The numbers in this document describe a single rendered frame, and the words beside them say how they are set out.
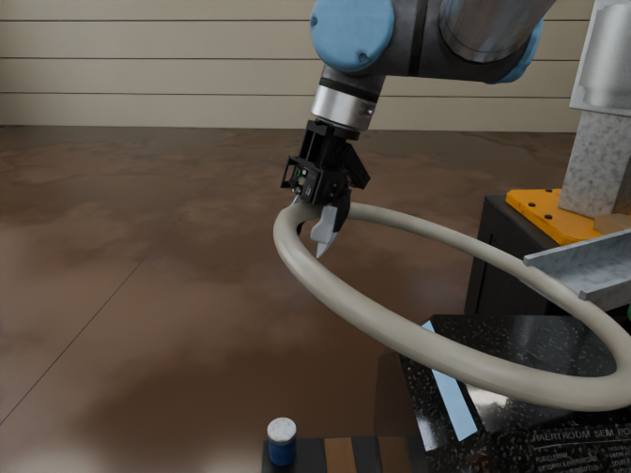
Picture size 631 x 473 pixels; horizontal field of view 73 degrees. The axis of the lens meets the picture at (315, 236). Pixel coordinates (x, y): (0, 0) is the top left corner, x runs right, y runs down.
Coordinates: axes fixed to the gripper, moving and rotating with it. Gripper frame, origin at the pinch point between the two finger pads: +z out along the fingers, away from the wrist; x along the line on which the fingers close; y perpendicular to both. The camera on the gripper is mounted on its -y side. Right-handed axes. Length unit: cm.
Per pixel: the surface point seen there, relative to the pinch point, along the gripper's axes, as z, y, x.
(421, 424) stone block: 28.1, -16.7, 26.1
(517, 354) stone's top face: 13, -36, 34
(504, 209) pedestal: -1, -129, 1
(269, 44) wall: -55, -418, -441
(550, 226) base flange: -3, -113, 21
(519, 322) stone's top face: 11, -47, 31
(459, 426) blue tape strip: 22.3, -14.9, 32.2
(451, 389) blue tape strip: 20.6, -20.9, 27.6
